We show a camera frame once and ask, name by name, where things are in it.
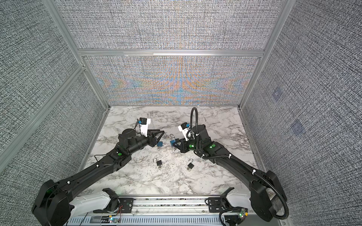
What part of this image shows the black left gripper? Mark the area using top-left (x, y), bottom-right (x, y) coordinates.
top-left (129, 129), bottom-right (165, 156)

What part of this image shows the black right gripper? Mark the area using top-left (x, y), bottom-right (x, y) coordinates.
top-left (173, 137), bottom-right (203, 153)

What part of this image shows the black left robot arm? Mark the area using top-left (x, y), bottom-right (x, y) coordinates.
top-left (32, 129), bottom-right (165, 226)

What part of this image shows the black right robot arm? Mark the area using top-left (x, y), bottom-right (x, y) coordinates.
top-left (172, 122), bottom-right (289, 222)

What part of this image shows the black padlock bottom right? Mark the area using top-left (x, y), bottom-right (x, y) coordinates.
top-left (187, 158), bottom-right (194, 171)

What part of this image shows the black padlock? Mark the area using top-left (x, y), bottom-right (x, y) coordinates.
top-left (153, 158), bottom-right (163, 169)
top-left (187, 158), bottom-right (194, 171)

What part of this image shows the black padlock bottom left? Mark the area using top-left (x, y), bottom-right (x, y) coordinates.
top-left (153, 158), bottom-right (163, 169)

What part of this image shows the green circuit board right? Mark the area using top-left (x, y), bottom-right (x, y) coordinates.
top-left (235, 207), bottom-right (248, 221)

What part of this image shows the green circuit board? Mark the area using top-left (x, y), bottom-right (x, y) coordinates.
top-left (235, 207), bottom-right (248, 221)
top-left (108, 215), bottom-right (121, 224)

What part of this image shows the green circuit board left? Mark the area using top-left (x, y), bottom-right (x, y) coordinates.
top-left (108, 215), bottom-right (121, 224)

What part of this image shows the aluminium front rail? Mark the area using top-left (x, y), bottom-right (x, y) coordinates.
top-left (53, 195), bottom-right (292, 226)

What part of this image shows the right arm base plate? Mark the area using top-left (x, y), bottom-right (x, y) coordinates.
top-left (205, 197), bottom-right (232, 213)

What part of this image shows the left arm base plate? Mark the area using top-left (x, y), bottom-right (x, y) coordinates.
top-left (93, 197), bottom-right (134, 214)

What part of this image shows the black right corrugated cable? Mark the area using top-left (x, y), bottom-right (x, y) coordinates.
top-left (190, 107), bottom-right (289, 220)

